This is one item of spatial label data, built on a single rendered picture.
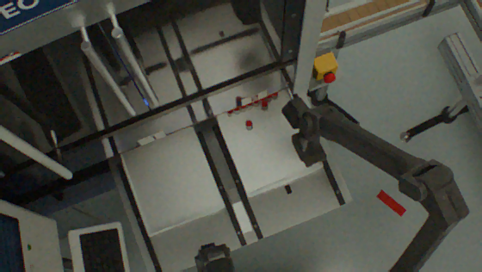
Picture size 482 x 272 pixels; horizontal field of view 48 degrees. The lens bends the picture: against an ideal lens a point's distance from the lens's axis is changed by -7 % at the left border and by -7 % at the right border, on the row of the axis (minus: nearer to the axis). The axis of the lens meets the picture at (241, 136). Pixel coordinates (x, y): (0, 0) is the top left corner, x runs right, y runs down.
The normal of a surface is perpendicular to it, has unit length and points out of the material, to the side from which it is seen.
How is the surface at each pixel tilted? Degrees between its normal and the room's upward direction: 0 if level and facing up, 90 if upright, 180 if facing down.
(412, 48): 0
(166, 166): 0
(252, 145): 0
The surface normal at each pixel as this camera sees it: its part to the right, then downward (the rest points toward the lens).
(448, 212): 0.34, -0.35
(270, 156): -0.04, -0.25
